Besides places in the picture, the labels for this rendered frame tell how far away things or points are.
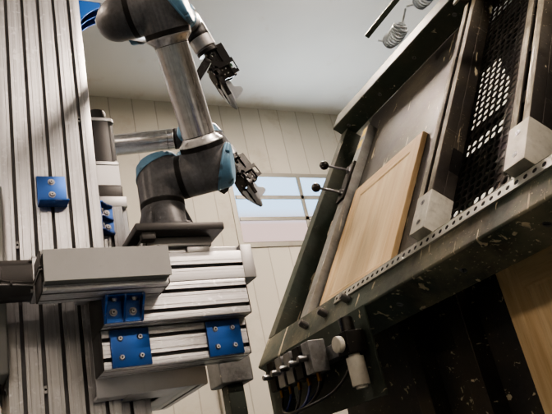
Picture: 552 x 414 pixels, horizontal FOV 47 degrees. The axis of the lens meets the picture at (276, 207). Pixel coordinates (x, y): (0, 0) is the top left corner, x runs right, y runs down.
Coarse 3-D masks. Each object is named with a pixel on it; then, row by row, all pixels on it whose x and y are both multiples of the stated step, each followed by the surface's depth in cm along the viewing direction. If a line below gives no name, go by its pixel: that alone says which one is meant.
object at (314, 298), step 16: (368, 128) 267; (368, 144) 263; (352, 160) 262; (352, 176) 251; (352, 192) 248; (336, 224) 237; (336, 240) 234; (320, 256) 234; (320, 272) 225; (320, 288) 222
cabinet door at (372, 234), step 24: (408, 144) 215; (384, 168) 225; (408, 168) 203; (360, 192) 237; (384, 192) 213; (408, 192) 193; (360, 216) 224; (384, 216) 201; (360, 240) 211; (384, 240) 191; (336, 264) 220; (360, 264) 199; (336, 288) 208
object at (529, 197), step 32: (512, 192) 130; (544, 192) 120; (480, 224) 136; (512, 224) 127; (544, 224) 124; (416, 256) 156; (448, 256) 142; (480, 256) 138; (512, 256) 135; (384, 288) 164; (416, 288) 156; (448, 288) 152; (320, 320) 196; (384, 320) 174
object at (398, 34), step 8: (392, 0) 237; (416, 0) 225; (432, 0) 224; (392, 8) 239; (424, 8) 228; (384, 16) 243; (376, 24) 246; (400, 24) 240; (368, 32) 250; (392, 32) 238; (400, 32) 241; (384, 40) 242; (392, 40) 240; (400, 40) 239
